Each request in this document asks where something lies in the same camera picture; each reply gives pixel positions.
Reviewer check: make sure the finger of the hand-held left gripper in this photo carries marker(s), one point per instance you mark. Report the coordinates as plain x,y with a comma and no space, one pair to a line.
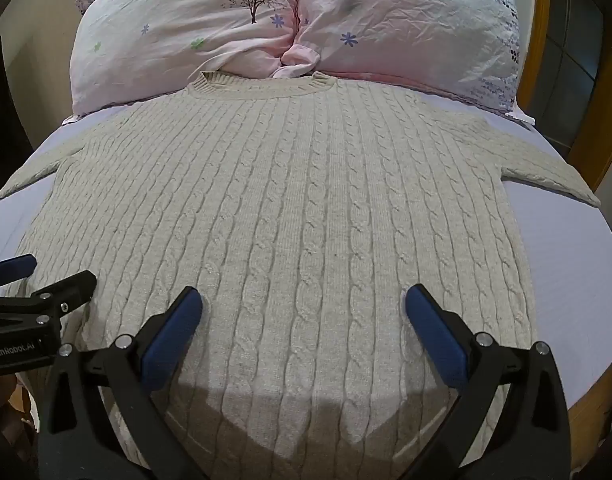
17,266
66,294

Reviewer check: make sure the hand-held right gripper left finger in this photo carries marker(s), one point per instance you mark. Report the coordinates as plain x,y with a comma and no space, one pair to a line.
172,336

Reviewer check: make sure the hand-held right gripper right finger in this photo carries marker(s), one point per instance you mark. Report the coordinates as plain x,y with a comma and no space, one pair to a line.
433,334

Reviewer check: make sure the lavender bed sheet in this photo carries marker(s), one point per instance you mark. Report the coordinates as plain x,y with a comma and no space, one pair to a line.
555,270

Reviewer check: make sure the pink floral pillow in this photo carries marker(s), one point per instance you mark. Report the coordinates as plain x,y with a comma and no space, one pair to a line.
410,30
181,35

